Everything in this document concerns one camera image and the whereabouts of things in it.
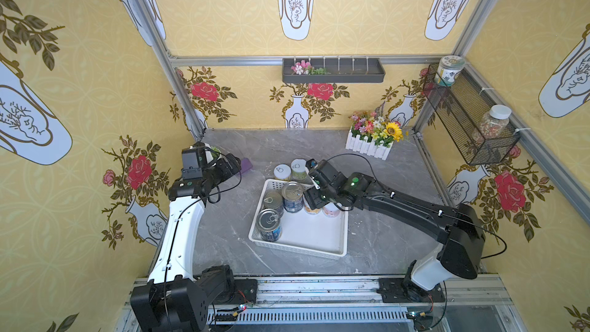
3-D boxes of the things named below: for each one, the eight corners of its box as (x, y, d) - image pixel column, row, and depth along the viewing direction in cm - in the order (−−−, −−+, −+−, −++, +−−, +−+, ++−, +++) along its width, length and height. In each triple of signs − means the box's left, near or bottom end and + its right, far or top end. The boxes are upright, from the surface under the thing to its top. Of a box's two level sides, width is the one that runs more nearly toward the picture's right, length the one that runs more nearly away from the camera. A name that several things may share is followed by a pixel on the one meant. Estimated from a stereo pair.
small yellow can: (274, 183, 102) (273, 176, 98) (275, 171, 107) (274, 163, 102) (290, 183, 102) (290, 176, 98) (290, 171, 107) (290, 163, 102)
